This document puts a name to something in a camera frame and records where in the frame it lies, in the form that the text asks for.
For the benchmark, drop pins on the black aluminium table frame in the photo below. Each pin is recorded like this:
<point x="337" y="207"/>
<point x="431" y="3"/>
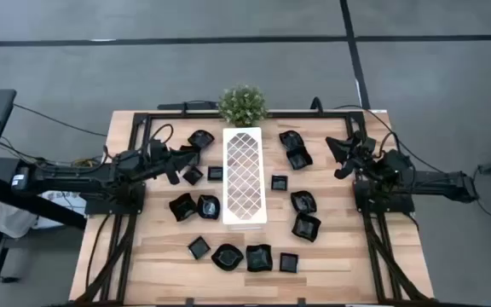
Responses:
<point x="203" y="115"/>

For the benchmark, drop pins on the white plastic bag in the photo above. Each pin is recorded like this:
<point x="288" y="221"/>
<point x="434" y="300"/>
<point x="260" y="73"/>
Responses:
<point x="9" y="219"/>

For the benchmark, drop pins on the large black square bowl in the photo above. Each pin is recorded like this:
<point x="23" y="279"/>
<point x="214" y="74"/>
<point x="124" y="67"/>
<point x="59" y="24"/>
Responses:
<point x="299" y="159"/>

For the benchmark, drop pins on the green potted plant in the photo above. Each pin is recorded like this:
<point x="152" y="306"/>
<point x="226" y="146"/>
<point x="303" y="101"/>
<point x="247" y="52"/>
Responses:
<point x="242" y="104"/>

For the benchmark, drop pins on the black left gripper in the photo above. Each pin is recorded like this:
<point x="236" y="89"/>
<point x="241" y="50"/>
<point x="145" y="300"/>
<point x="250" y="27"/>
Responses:
<point x="160" y="158"/>

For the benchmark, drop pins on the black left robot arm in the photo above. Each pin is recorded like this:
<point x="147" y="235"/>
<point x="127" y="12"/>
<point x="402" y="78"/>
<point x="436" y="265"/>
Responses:
<point x="79" y="177"/>

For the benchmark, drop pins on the black mounting bar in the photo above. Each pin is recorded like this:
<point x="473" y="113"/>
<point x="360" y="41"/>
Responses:
<point x="173" y="106"/>

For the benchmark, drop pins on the black table clamp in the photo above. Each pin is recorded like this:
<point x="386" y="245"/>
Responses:
<point x="190" y="302"/>
<point x="301" y="302"/>

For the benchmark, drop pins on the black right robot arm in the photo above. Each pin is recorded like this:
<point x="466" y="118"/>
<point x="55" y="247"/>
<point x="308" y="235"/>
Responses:
<point x="441" y="184"/>

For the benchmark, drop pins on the white printed cardboard box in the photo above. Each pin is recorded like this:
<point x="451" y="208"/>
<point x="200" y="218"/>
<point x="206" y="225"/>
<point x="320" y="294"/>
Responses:
<point x="64" y="202"/>

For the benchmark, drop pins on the black desk support beam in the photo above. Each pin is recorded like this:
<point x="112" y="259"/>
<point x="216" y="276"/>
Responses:
<point x="36" y="205"/>

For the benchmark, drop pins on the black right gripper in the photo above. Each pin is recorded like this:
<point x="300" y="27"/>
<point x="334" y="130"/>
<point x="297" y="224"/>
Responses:
<point x="362" y="153"/>

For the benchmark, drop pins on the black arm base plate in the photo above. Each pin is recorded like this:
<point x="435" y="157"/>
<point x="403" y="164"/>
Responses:
<point x="403" y="207"/>
<point x="96" y="209"/>

